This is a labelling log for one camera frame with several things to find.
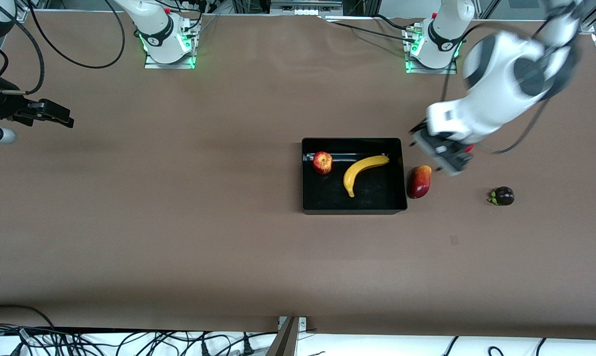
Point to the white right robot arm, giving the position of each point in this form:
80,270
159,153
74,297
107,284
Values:
154,22

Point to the red pomegranate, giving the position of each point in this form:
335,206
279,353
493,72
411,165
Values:
469,147

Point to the red mango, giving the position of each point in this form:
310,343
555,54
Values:
419,183

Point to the grey power strip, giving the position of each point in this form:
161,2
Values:
305,9

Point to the red apple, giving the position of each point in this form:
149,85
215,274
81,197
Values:
322,163

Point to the silver metal bracket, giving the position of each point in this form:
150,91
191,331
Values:
302,324

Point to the black power plug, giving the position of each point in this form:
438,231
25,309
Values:
204,349
248,347

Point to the dark purple mangosteen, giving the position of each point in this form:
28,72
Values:
504,196

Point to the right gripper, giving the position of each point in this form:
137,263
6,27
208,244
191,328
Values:
4,105

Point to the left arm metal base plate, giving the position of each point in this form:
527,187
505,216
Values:
431,70

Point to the dark camera post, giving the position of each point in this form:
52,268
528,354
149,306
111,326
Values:
284,343

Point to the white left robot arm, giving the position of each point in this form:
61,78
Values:
505,84

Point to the black plastic box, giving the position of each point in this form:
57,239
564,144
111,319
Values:
372,195

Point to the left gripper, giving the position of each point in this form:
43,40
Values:
417,127

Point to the yellow banana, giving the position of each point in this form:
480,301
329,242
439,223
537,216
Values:
357,170

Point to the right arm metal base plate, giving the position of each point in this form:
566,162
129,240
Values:
169,66

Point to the aluminium corner bracket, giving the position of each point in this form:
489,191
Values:
23,16
589,28

